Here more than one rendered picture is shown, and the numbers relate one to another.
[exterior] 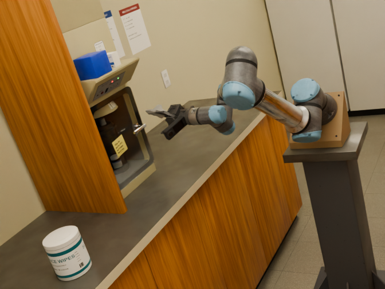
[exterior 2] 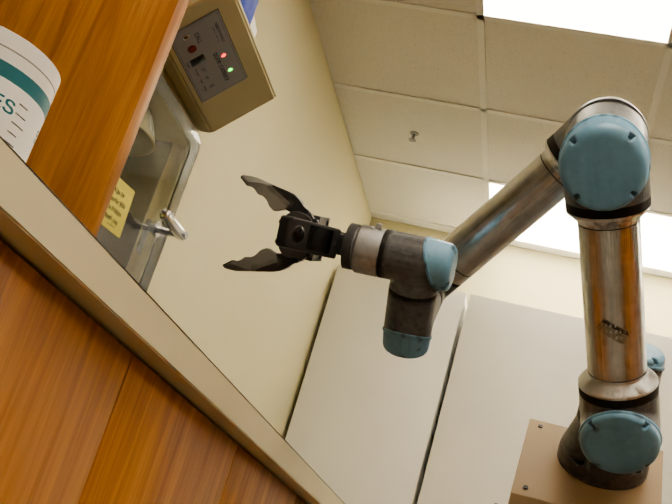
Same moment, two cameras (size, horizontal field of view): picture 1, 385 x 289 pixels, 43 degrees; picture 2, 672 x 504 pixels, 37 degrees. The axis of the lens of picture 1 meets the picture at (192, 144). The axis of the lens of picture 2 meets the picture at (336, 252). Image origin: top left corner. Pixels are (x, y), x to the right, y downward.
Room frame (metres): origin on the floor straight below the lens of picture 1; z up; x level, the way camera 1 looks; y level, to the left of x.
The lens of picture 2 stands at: (0.63, 0.50, 0.71)
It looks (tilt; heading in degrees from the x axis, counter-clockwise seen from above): 19 degrees up; 340
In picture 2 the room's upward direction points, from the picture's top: 17 degrees clockwise
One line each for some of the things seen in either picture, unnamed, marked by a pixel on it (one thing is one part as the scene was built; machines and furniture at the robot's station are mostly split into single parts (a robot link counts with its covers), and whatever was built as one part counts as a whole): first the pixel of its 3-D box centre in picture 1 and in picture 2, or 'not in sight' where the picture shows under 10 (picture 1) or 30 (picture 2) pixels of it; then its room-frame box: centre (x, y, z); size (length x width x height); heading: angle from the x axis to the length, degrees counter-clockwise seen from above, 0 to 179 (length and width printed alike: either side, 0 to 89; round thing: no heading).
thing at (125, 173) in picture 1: (123, 137); (129, 206); (2.12, 0.29, 1.19); 0.30 x 0.01 x 0.40; 144
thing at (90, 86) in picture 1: (112, 80); (214, 62); (2.09, 0.25, 1.46); 0.32 x 0.12 x 0.10; 145
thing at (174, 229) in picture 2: (137, 129); (164, 223); (2.16, 0.23, 1.20); 0.10 x 0.05 x 0.03; 144
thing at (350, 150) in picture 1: (326, 141); not in sight; (2.03, -0.59, 0.92); 0.32 x 0.32 x 0.04; 57
